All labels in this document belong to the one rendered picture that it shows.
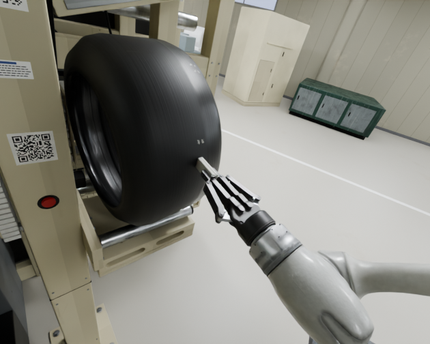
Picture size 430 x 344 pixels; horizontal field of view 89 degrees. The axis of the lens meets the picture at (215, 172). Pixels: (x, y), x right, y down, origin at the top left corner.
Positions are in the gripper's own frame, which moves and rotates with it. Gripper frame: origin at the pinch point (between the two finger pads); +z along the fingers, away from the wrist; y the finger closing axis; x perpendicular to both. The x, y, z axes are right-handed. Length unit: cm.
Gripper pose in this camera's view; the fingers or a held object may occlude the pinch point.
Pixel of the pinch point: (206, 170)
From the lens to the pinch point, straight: 54.1
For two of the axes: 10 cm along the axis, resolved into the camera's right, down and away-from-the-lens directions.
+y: -7.6, 2.1, -6.1
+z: -5.8, -6.5, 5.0
